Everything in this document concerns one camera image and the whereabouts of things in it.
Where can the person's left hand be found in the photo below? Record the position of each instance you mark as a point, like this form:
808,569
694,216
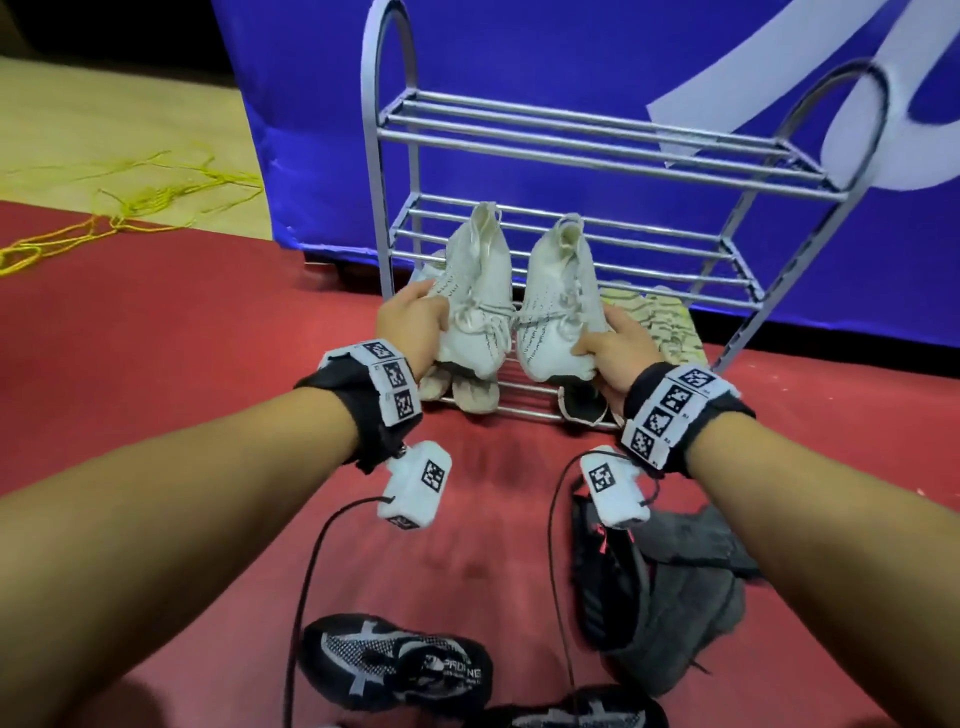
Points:
405,326

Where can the person's right hand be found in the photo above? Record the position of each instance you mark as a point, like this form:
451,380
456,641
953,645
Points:
626,360

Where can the person's right thumb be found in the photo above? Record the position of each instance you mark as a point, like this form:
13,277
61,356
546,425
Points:
596,345

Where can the person's left thumb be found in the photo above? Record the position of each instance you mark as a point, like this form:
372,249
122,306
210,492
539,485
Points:
433,313

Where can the white knit sneaker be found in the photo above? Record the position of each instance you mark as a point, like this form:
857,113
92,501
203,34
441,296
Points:
476,300
559,307

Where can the person's right forearm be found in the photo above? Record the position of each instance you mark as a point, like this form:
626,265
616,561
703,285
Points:
840,555

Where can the person's left forearm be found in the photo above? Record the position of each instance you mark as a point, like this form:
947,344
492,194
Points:
150,540

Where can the black shoe with white sole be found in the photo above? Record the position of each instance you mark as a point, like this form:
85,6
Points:
583,405

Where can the beige shoe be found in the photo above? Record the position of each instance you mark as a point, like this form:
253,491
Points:
476,396
435,384

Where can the black wristband with marker tags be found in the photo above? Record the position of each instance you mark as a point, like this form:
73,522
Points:
360,397
679,412

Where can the grey metal shoe rack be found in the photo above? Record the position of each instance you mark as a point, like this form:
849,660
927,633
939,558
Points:
600,142

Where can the grey suede sneaker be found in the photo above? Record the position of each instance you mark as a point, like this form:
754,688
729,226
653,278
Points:
697,540
686,630

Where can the black sneaker with red accents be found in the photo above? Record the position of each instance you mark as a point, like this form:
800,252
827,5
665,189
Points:
604,585

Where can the blue and white banner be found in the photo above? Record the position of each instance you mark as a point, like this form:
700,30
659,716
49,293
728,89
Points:
525,60

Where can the black and grey mesh sneaker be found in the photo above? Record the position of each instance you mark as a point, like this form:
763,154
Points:
592,712
390,664

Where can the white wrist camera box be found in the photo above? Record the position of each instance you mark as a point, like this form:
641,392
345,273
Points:
611,489
415,486

